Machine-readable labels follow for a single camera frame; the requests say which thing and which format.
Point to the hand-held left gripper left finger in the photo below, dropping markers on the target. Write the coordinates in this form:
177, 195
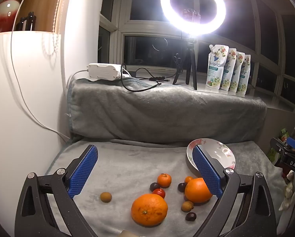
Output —
84, 171

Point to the black bottles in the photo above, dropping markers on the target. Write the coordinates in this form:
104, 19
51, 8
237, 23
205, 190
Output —
29, 21

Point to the white window frame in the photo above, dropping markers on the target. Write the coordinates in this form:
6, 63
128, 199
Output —
137, 26

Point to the white floral refill pouch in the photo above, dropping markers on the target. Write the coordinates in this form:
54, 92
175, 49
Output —
215, 66
230, 76
238, 79
246, 81

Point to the brown longan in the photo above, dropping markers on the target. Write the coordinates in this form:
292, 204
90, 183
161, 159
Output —
187, 206
105, 197

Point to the large spotted orange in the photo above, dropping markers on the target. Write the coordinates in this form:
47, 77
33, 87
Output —
149, 209

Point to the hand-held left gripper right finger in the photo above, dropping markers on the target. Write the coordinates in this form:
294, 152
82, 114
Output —
206, 172

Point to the orange cherry tomato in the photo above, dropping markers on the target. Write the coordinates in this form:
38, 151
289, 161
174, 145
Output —
188, 179

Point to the small mandarin with stem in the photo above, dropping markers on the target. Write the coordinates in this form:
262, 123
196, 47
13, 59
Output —
164, 180

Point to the white power strip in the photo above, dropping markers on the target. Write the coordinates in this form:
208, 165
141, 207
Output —
103, 72

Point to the black tripod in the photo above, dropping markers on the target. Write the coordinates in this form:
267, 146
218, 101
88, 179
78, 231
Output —
189, 61

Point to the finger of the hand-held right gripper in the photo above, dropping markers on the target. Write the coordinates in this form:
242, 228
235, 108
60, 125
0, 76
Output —
293, 143
278, 146

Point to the large smooth orange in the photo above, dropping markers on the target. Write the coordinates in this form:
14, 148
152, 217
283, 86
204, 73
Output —
196, 191

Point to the white floral plate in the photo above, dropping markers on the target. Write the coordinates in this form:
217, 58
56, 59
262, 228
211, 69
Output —
216, 150

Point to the dark purple plum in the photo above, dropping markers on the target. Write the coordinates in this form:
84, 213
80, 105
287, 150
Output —
191, 216
182, 187
154, 186

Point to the wooden shelf unit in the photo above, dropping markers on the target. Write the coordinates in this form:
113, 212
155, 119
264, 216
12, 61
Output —
45, 5

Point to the red cherry tomato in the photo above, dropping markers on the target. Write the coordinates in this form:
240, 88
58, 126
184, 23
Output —
158, 193

